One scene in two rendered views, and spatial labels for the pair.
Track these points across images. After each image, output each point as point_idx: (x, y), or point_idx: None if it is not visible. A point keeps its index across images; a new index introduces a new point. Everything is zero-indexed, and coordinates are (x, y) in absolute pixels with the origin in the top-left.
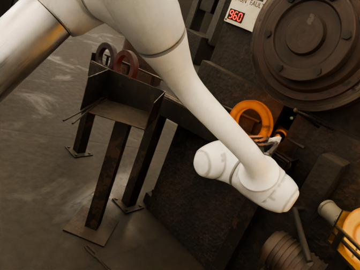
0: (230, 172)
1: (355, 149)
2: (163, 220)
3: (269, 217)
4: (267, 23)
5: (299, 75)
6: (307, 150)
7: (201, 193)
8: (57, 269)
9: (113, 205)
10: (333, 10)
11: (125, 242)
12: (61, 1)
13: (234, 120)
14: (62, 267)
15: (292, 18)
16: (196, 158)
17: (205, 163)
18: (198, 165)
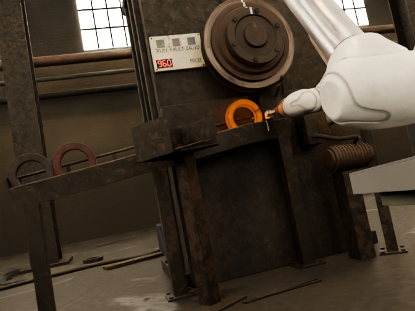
0: (319, 97)
1: None
2: (220, 276)
3: None
4: (229, 38)
5: (268, 57)
6: None
7: (236, 210)
8: (273, 310)
9: (181, 300)
10: (260, 17)
11: (243, 291)
12: None
13: (234, 121)
14: (271, 308)
15: (241, 30)
16: (304, 99)
17: (312, 96)
18: (309, 102)
